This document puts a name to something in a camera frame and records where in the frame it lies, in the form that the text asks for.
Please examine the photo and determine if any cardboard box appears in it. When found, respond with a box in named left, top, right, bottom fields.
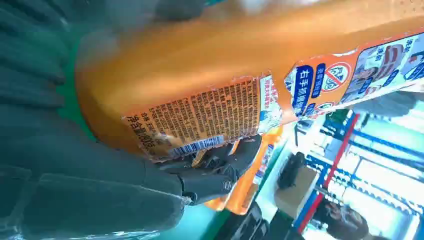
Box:
left=274, top=165, right=320, bottom=220

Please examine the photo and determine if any black handheld device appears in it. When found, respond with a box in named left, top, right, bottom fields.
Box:
left=277, top=151, right=307, bottom=190

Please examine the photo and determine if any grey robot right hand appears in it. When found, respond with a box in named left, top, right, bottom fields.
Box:
left=0, top=109, right=263, bottom=240

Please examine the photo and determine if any green table mat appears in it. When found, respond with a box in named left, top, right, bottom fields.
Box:
left=54, top=19, right=289, bottom=240

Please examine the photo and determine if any blue metal shelving rack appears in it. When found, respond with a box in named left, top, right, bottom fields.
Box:
left=294, top=112, right=424, bottom=240

